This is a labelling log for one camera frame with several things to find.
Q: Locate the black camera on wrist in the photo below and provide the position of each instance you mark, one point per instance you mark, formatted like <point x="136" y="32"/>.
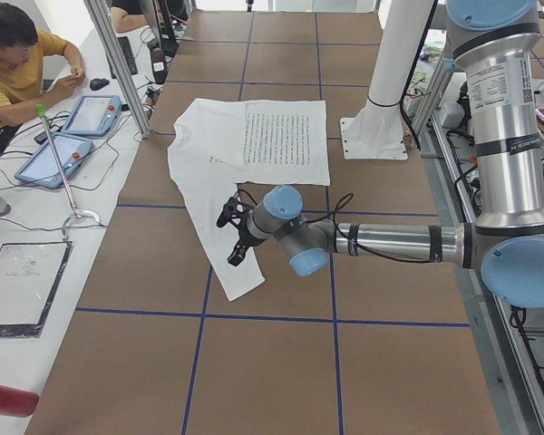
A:
<point x="233" y="212"/>

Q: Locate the man in yellow shirt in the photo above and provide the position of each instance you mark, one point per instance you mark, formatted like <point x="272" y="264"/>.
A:
<point x="22" y="51"/>

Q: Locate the black keyboard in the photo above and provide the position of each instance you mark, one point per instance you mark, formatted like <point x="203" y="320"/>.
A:
<point x="128" y="55"/>

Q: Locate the white long-sleeve printed shirt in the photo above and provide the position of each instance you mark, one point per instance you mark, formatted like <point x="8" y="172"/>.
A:
<point x="220" y="145"/>

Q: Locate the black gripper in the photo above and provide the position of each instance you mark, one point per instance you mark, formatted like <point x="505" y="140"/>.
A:
<point x="243" y="236"/>

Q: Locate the blue teach pendant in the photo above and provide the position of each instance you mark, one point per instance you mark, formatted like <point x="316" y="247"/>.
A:
<point x="93" y="115"/>
<point x="41" y="168"/>

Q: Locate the black computer mouse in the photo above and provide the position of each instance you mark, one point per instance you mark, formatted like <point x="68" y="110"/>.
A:
<point x="97" y="84"/>

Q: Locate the blue teach pendant far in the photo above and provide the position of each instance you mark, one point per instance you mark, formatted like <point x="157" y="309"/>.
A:
<point x="93" y="115"/>

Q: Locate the blue teach pendant near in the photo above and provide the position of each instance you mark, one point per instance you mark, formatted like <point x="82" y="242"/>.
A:
<point x="41" y="168"/>

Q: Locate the aluminium frame post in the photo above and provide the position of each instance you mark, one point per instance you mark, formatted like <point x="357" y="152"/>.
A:
<point x="99" y="14"/>

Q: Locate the metal reacher stick green handle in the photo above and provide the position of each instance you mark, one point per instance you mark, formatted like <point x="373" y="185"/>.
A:
<point x="77" y="213"/>

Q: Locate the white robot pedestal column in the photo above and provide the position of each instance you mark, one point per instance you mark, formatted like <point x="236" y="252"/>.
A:
<point x="376" y="131"/>

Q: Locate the red bottle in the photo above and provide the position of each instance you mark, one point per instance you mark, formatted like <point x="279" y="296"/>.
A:
<point x="17" y="403"/>

